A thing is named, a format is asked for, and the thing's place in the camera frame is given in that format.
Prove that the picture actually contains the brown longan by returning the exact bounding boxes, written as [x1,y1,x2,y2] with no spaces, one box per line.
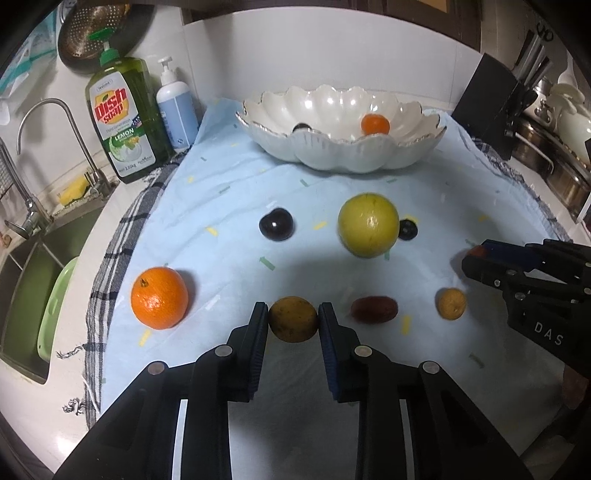
[270,296,318,343]
[437,288,467,321]

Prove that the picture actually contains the red grape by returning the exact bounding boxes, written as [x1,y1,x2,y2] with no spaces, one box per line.
[468,245,487,258]
[351,296,399,324]

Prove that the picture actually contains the orange tangerine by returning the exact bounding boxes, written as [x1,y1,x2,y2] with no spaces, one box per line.
[361,113,391,136]
[130,267,189,330]

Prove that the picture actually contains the small dark grape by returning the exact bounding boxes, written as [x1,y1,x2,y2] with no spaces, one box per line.
[399,219,418,241]

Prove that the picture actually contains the dark plum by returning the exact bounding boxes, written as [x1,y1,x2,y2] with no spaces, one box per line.
[293,122,314,133]
[259,207,294,242]

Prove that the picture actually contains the green round fruit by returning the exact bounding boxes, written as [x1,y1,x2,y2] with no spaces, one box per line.
[338,193,400,258]

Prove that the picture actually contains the stainless steel pot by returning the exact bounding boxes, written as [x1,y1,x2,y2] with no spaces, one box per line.
[512,118,590,220]

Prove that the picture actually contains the light blue cloth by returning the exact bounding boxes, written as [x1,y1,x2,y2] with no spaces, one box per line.
[101,100,563,452]

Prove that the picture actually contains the cream ceramic teapot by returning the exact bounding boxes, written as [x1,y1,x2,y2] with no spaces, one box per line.
[547,83,590,165]

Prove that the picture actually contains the black knife block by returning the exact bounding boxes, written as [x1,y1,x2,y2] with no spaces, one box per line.
[452,31,552,160]

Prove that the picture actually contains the checkered dish towel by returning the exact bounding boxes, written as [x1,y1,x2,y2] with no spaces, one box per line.
[55,138,571,428]

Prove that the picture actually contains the white ladle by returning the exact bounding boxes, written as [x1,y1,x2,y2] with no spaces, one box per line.
[557,53,578,88]

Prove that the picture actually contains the green plastic basin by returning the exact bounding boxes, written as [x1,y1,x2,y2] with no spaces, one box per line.
[37,257,78,363]

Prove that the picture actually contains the white scalloped ceramic bowl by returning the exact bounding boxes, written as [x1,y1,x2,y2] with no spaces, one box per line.
[236,85,447,174]

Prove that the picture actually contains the black scissors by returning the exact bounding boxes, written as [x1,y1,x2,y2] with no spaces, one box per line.
[536,21,555,42]

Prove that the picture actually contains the right chrome faucet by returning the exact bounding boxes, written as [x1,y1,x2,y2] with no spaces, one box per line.
[16,97,115,199]

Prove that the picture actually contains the stainless steel sink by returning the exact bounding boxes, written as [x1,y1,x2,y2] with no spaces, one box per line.
[1,200,104,384]

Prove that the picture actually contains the yellow sponge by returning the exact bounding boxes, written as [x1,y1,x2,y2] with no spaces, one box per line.
[58,175,90,206]

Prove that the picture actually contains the green dish soap bottle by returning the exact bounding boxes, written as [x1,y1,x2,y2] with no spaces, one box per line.
[85,32,174,184]

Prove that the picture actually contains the white blue pump bottle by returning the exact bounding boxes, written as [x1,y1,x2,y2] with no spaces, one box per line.
[156,56,199,152]

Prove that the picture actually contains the plastic wipes package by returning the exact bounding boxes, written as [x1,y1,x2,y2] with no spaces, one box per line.
[1,9,57,105]

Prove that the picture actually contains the dark wooden wall cabinet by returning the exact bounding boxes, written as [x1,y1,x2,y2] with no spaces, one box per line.
[181,0,484,50]

